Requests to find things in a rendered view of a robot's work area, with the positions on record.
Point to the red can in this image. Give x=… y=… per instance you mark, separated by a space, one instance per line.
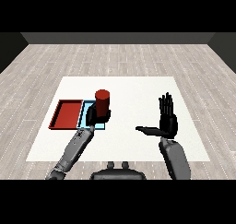
x=102 y=104

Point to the dark grey robot body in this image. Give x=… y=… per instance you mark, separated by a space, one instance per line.
x=118 y=173

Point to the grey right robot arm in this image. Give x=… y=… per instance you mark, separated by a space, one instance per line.
x=174 y=159

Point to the light blue shallow open box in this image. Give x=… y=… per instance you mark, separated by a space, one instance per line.
x=84 y=114

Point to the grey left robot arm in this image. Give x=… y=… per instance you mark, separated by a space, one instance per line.
x=73 y=152

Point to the red shallow open box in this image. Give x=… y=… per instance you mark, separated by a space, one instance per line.
x=65 y=114

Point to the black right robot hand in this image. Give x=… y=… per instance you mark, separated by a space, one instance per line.
x=168 y=124

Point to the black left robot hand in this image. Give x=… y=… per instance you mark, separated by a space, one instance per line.
x=92 y=116

